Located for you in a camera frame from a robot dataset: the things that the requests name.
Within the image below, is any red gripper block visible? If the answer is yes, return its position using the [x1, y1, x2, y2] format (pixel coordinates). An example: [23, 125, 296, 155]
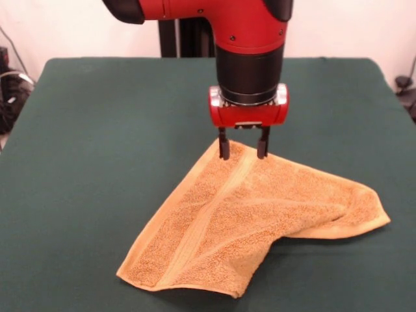
[208, 83, 291, 161]

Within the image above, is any tan terry towel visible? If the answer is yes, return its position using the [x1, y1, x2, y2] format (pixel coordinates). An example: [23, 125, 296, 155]
[116, 138, 391, 298]

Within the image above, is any black stand base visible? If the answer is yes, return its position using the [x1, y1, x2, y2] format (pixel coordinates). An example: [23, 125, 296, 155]
[395, 75, 416, 123]

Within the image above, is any dark green table cloth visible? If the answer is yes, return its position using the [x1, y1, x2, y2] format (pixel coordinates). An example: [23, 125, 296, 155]
[0, 57, 416, 312]

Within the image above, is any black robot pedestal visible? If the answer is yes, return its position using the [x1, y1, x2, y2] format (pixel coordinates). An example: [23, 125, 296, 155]
[158, 18, 218, 59]

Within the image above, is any grey curved cable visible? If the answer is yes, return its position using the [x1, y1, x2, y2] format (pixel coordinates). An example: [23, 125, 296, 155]
[0, 25, 30, 77]

